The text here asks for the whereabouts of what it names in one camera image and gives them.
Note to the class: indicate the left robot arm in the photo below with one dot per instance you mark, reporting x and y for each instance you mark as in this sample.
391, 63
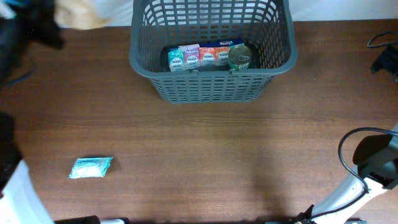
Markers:
19, 201

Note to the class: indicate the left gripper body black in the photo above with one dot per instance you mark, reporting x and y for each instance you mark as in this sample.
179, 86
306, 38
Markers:
35, 22

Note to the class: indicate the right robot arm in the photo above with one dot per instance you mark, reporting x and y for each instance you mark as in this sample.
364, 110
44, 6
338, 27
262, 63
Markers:
374, 173

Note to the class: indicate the grey plastic shopping basket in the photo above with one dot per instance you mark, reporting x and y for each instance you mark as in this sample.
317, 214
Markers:
266, 27

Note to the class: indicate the teal wet wipes pack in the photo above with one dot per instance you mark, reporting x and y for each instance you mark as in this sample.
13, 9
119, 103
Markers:
90, 167

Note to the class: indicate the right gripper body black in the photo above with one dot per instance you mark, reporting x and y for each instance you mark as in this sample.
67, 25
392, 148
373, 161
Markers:
389, 58

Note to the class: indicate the Kleenex tissue multipack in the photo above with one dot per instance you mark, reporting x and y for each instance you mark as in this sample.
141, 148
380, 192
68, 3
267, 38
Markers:
193, 56

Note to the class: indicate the tin can with pull tab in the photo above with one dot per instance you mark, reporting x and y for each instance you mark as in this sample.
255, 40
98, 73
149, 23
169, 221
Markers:
239, 57

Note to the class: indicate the brown paper pouch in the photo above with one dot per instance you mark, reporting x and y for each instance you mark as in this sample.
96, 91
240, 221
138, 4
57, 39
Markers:
78, 14

